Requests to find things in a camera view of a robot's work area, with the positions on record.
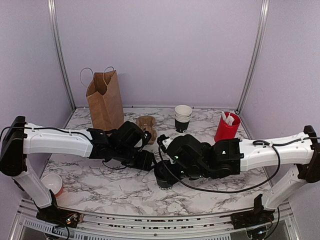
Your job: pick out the brown cardboard cup carrier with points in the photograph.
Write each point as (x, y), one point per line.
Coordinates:
(147, 123)

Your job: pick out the black plastic cup lid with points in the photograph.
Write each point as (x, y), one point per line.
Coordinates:
(164, 170)

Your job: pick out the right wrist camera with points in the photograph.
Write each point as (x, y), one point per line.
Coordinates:
(167, 145)

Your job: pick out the stack of paper cups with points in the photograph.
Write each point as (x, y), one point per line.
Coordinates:
(182, 116)

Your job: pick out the left aluminium frame post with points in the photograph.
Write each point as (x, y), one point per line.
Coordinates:
(59, 52)

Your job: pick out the brown paper bag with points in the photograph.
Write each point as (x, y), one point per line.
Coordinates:
(104, 100)

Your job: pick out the white and orange bowl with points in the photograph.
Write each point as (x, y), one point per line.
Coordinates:
(54, 183)

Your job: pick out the aluminium frame post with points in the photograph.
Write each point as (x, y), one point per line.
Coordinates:
(59, 52)
(261, 28)

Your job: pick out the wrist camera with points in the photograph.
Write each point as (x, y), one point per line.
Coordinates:
(146, 137)
(167, 145)

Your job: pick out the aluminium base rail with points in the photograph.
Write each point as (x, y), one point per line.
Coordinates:
(103, 226)

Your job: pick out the black paper coffee cup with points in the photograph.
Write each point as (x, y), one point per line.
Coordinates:
(163, 184)

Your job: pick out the right aluminium frame post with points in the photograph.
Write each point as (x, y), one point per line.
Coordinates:
(261, 28)

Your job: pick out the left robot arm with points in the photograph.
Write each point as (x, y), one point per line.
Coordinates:
(22, 139)

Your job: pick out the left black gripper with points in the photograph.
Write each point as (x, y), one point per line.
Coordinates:
(145, 163)

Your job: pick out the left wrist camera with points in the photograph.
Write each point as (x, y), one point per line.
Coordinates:
(146, 137)

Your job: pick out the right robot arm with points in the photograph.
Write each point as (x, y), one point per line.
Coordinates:
(301, 151)

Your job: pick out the red cylindrical container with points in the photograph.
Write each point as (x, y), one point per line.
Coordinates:
(224, 131)

